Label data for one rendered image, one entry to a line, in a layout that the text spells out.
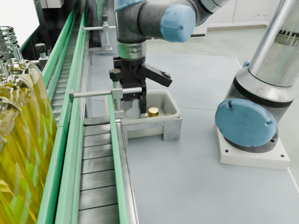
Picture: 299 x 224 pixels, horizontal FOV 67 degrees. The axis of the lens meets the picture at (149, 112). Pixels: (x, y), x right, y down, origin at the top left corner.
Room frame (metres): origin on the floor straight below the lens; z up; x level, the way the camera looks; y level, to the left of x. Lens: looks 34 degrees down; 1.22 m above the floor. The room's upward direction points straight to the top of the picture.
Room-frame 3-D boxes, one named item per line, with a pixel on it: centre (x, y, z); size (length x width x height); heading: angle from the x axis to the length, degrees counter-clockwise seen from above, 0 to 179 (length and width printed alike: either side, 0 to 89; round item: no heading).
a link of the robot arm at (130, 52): (0.58, 0.05, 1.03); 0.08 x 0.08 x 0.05
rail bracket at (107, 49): (1.10, 0.23, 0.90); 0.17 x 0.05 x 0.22; 101
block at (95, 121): (0.47, 0.12, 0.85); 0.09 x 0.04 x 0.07; 101
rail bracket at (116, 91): (0.47, 0.10, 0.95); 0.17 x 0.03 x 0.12; 101
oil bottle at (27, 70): (0.31, 0.20, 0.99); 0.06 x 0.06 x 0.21; 11
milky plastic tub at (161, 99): (0.61, 0.03, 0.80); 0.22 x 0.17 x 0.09; 101
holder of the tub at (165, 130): (0.60, 0.05, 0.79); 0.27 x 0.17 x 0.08; 101
